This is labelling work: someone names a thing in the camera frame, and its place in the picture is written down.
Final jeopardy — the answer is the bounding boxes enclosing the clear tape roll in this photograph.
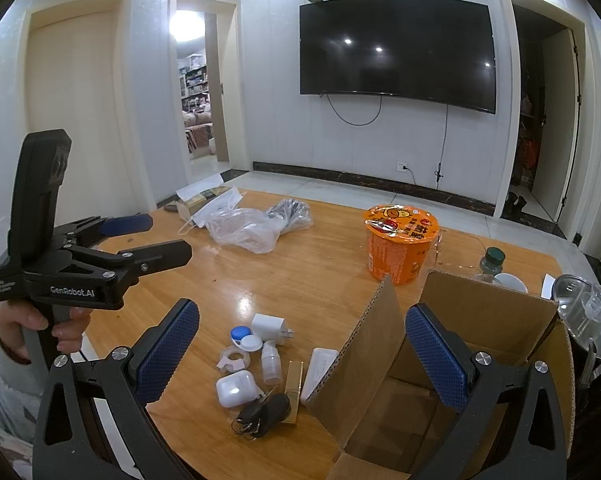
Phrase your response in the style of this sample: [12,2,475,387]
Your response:
[217,346,250,374]

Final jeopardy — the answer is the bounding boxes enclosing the person's left hand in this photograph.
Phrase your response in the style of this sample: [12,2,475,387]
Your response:
[0,301,92,362]

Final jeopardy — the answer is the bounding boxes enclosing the small cardboard packet box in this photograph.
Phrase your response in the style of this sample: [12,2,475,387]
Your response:
[176,185,230,221]

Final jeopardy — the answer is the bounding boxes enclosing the white face mask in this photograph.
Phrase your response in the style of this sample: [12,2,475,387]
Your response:
[178,188,243,235]

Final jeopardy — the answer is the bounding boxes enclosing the clear plastic bag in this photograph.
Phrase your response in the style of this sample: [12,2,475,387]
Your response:
[206,208,284,255]

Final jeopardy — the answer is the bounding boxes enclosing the brown cardboard box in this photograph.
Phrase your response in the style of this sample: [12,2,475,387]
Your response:
[308,271,575,479]

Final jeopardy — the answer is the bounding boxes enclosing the white power adapter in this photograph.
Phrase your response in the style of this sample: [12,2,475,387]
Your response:
[250,313,295,346]

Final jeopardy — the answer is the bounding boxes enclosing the glass pot lid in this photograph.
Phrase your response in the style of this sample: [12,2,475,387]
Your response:
[552,274,601,361]

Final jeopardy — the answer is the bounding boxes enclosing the white bowl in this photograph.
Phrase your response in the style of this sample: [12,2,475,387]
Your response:
[494,272,528,294]

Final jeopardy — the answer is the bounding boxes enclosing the grey crumpled plastic bag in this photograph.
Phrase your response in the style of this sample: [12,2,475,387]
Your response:
[266,197,313,235]

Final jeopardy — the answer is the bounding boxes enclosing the white earbuds case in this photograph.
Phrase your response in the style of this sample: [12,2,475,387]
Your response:
[216,370,262,408]

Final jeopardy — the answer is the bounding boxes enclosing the white closed door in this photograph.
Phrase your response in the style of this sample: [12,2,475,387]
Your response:
[24,0,155,223]

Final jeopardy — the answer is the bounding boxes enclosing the green cap glass bottle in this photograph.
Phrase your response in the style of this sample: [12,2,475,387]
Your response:
[475,246,505,285]

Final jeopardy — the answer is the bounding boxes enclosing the small white bottle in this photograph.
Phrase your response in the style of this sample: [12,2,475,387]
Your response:
[261,340,283,386]

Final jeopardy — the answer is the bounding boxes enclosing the black car key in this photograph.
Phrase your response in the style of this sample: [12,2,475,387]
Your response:
[231,393,292,439]

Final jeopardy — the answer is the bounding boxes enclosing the gold lighter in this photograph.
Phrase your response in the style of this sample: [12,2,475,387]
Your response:
[283,361,303,425]

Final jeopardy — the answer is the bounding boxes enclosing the white rectangular case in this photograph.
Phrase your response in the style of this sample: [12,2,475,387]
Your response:
[300,348,339,404]

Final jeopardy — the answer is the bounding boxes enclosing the television power cable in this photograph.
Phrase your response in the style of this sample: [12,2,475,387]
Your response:
[433,104,450,191]

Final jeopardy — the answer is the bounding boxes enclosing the black wall television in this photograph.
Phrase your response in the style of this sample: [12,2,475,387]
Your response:
[299,0,497,114]

